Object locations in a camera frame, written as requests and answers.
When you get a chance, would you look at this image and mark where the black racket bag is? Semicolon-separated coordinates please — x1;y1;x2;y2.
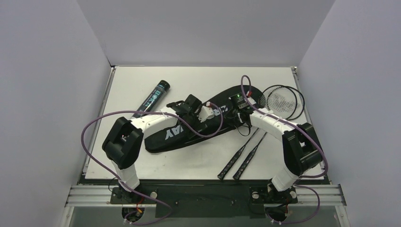
144;85;265;154

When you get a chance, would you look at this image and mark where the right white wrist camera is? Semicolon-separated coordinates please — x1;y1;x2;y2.
244;96;256;106

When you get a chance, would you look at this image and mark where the black shuttlecock tube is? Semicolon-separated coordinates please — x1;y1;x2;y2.
131;80;171;118

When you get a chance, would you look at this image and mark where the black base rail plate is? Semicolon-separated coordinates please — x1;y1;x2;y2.
110;180;298;221

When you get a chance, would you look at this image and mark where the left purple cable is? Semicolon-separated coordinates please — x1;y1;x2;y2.
80;102;224;226

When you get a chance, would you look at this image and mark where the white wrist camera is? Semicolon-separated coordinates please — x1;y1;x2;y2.
244;96;256;106
198;106;215;122

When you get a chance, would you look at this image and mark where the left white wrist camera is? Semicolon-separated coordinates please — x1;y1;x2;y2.
198;106;215;122

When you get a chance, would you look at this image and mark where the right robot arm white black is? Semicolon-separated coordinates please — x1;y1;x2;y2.
230;93;327;203

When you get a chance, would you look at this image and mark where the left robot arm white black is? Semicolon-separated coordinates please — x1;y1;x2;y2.
102;95;217;203

